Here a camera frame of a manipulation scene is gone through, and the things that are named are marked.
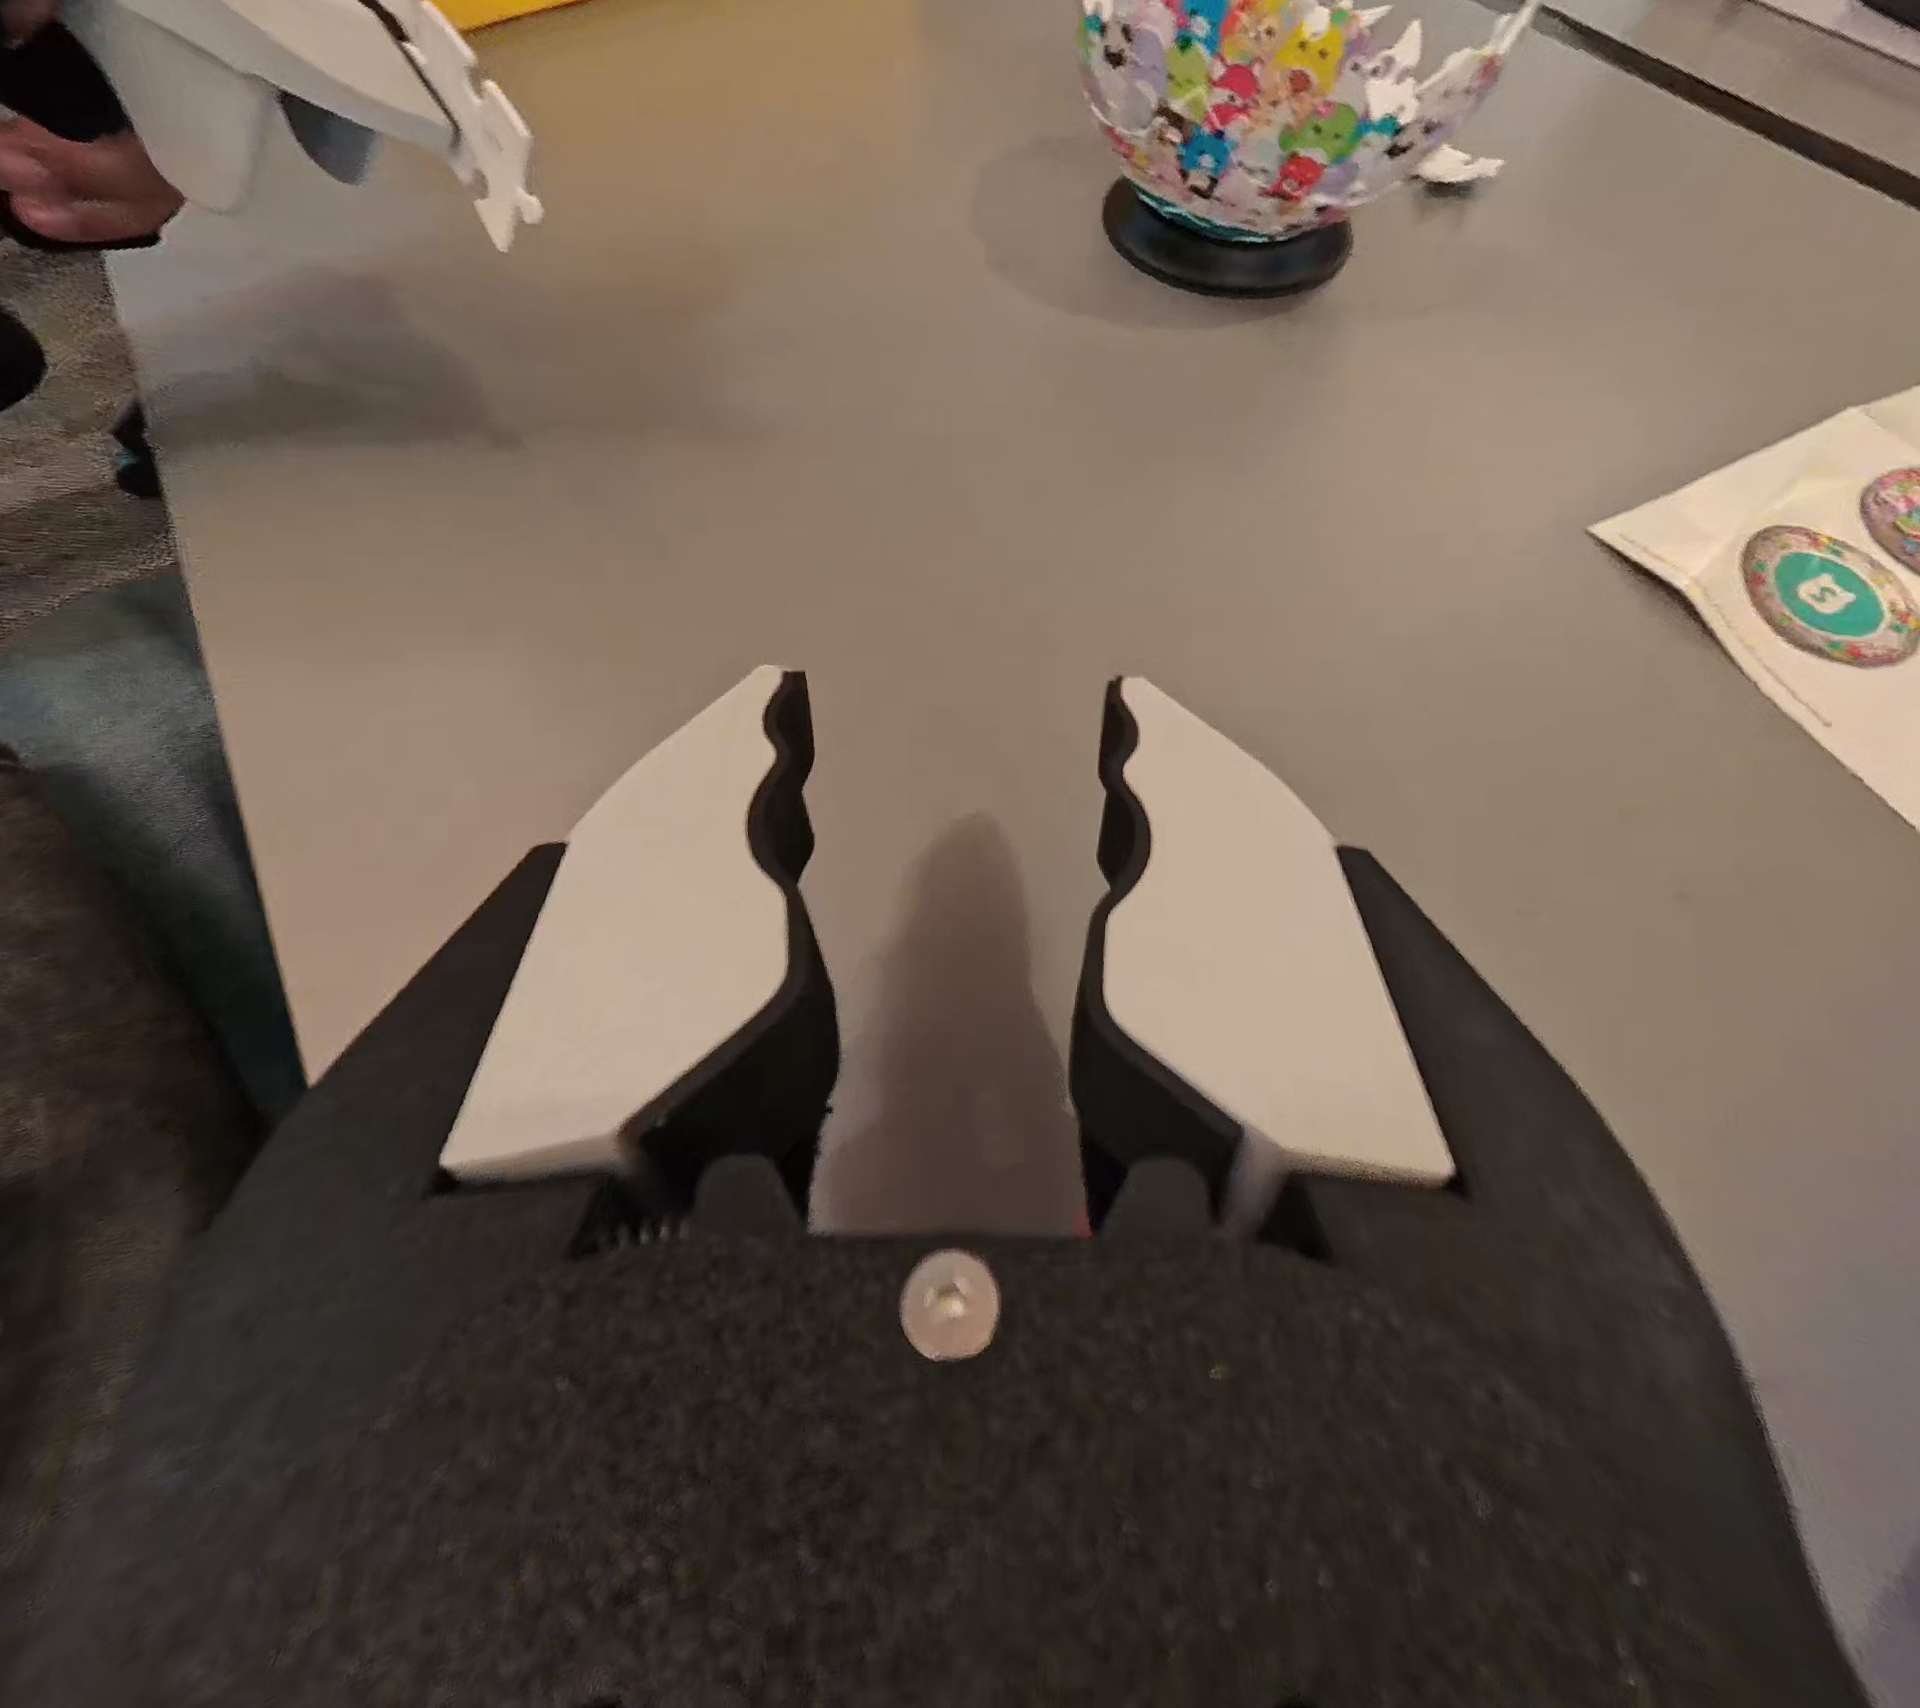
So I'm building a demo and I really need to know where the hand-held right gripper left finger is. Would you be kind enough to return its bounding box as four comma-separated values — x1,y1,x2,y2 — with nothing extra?
440,663,846,1238

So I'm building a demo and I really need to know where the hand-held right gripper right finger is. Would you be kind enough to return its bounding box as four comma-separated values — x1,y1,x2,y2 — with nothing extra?
1067,680,1463,1238

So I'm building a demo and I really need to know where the single white puzzle piece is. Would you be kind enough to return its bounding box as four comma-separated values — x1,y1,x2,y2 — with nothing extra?
405,0,545,256

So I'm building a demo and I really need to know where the partly built white puzzle ball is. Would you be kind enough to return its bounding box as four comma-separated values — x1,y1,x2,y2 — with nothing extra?
1069,0,1564,243

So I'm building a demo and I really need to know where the person's left hand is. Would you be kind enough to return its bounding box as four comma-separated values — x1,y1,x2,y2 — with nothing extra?
0,110,191,247

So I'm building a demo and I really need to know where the printed instruction leaflet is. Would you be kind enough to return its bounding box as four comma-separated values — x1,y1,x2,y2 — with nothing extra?
1587,384,1920,835

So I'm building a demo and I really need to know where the black ball stand ring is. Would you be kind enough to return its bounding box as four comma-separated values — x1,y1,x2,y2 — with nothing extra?
1102,176,1355,299

